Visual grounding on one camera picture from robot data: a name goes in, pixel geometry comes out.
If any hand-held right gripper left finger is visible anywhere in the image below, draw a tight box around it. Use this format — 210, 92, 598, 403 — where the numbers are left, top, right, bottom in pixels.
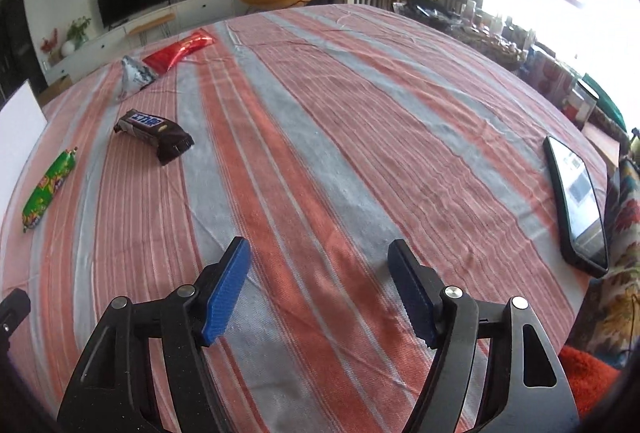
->
56, 236, 252, 433

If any white board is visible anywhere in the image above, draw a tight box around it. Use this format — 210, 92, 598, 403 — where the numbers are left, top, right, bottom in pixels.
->
0, 80, 48, 219

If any row of jars and boxes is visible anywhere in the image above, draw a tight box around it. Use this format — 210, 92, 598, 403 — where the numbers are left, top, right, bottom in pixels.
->
392, 0, 601, 129

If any green container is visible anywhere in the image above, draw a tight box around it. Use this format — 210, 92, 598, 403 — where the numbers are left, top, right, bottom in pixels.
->
582, 73, 628, 131

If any red flower arrangement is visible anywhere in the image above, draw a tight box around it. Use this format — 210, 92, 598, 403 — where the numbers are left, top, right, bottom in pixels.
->
40, 29, 60, 64

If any black smartphone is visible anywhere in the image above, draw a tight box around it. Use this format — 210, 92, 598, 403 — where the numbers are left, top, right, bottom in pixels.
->
543, 134, 610, 278

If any white television cabinet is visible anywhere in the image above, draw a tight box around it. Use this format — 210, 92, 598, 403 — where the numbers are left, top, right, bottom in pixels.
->
47, 0, 236, 84

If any green plant in white vase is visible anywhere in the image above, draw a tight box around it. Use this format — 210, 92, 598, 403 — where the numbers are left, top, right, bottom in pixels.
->
66, 16, 92, 54

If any wooden bench with hairpin legs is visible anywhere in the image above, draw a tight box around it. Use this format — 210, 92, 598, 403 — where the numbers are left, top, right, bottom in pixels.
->
124, 12, 177, 46

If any orange fuzzy cloth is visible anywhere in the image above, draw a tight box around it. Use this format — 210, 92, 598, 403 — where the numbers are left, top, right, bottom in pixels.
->
557, 345, 623, 419

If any colourful patterned cushion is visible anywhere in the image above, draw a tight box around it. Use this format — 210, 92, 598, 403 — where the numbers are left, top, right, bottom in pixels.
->
565, 128, 640, 369

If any red snack packet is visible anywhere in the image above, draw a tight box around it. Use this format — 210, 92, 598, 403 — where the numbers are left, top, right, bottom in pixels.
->
142, 28, 217, 75

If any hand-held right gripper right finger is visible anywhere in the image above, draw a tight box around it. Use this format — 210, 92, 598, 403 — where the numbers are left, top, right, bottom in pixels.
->
387, 239, 581, 433

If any brown candy bar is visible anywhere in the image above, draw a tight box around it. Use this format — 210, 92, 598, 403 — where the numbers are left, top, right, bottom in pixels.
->
113, 109, 195, 165

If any dark display cabinet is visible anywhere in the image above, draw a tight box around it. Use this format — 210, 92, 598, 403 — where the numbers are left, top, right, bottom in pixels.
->
0, 0, 41, 104

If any striped tablecloth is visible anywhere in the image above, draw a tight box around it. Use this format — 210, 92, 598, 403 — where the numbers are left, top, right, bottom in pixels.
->
0, 3, 608, 433

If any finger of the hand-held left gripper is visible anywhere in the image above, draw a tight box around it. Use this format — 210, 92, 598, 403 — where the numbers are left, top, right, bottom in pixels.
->
0, 288, 32, 356

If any grey snack packet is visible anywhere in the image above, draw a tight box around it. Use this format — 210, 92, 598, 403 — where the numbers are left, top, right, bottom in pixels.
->
118, 56, 158, 101

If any green candy packet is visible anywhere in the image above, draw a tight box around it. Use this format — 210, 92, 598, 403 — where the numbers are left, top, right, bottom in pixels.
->
21, 147, 79, 234

